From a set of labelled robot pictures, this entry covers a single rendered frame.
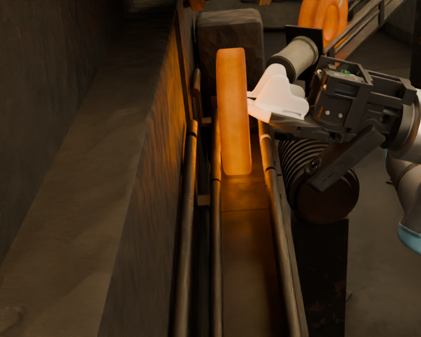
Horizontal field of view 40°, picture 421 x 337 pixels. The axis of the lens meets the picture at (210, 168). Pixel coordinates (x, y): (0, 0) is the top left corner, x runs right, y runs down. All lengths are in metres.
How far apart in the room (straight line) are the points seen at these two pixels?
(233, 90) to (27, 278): 0.42
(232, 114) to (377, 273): 1.03
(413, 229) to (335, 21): 0.51
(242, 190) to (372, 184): 1.29
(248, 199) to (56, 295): 0.45
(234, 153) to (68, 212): 0.37
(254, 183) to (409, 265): 0.98
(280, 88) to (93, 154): 0.37
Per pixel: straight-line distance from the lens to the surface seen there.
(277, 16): 3.43
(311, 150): 1.05
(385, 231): 1.76
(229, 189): 0.71
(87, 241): 0.29
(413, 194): 0.85
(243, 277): 0.59
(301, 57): 1.05
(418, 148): 0.73
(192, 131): 0.62
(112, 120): 0.41
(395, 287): 1.58
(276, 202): 0.59
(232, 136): 0.65
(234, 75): 0.65
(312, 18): 1.09
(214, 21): 0.87
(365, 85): 0.69
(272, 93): 0.69
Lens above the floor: 1.04
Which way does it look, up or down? 30 degrees down
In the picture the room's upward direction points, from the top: 6 degrees counter-clockwise
